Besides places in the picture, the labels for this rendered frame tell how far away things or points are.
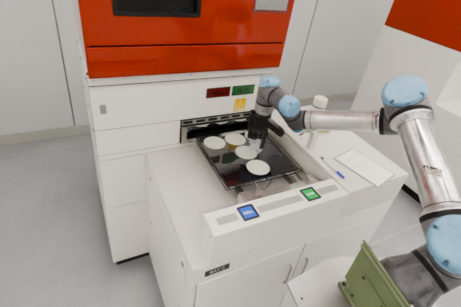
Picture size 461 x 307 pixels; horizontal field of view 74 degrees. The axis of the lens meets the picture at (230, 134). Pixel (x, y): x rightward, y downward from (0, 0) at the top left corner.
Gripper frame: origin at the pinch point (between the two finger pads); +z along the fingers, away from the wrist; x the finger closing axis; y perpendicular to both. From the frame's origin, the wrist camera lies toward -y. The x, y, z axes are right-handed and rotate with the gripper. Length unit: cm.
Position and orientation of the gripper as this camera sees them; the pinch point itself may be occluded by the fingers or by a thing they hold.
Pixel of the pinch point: (259, 151)
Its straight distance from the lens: 138.2
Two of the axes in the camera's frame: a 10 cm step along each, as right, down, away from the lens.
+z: -1.3, 8.3, 5.5
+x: 0.0, 5.5, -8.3
